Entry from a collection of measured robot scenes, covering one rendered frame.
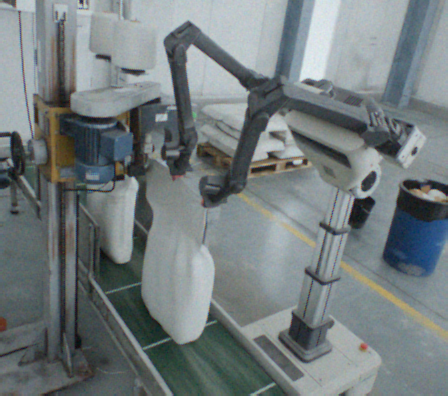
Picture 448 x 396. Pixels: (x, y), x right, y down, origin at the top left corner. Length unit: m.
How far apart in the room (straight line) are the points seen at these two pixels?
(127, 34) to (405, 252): 2.76
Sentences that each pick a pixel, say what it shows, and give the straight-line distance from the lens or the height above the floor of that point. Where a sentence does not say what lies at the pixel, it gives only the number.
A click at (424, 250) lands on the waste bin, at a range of 3.78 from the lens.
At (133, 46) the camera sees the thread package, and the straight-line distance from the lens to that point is 1.73.
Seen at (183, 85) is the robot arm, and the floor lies 1.50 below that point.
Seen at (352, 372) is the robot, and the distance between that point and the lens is 2.45.
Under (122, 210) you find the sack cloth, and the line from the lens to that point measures 2.48.
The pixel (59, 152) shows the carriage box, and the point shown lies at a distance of 1.94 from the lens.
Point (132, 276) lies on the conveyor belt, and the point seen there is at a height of 0.38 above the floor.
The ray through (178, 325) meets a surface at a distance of 2.07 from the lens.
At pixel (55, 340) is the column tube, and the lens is 2.52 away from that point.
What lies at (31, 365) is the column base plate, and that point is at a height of 0.02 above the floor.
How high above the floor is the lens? 1.85
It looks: 23 degrees down
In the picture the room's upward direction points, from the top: 8 degrees clockwise
